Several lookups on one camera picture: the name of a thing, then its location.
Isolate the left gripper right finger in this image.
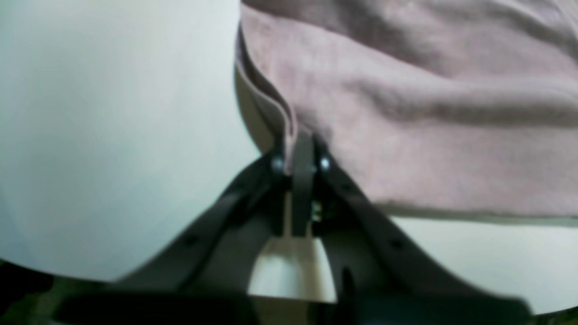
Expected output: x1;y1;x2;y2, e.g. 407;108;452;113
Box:
302;135;531;325

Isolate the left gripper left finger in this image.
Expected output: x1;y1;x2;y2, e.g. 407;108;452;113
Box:
54;149;288;325

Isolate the mauve pink t-shirt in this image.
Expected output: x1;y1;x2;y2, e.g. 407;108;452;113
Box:
236;0;578;218

